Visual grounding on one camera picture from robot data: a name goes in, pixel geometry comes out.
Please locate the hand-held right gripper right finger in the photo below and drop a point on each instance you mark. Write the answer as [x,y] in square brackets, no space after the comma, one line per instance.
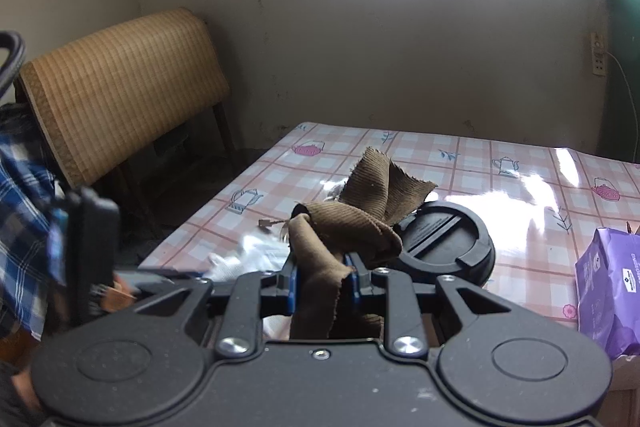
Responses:
[356,289]

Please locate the white wall power strip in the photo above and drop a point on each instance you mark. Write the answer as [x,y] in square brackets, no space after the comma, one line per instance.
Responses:
[598,54]

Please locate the checked teapot-print tablecloth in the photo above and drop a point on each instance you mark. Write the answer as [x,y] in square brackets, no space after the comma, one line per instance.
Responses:
[450,167]

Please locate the black round lid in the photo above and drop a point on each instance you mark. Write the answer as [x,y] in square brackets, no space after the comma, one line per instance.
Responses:
[445,247]

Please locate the white fluffy cloth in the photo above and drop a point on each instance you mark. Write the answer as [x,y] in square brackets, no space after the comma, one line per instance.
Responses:
[250,257]

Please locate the purple plastic packet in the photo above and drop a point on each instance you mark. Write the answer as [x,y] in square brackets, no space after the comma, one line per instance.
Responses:
[607,287]

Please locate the blue plaid shirt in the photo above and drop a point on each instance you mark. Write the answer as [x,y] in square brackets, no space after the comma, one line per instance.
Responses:
[20,207]

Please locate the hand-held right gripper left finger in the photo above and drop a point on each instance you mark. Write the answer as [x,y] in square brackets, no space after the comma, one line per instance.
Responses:
[292,289]

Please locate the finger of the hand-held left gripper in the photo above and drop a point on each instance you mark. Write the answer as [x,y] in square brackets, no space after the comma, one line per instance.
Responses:
[155,279]

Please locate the green door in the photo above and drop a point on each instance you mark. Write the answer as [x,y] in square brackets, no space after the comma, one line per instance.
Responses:
[625,32]

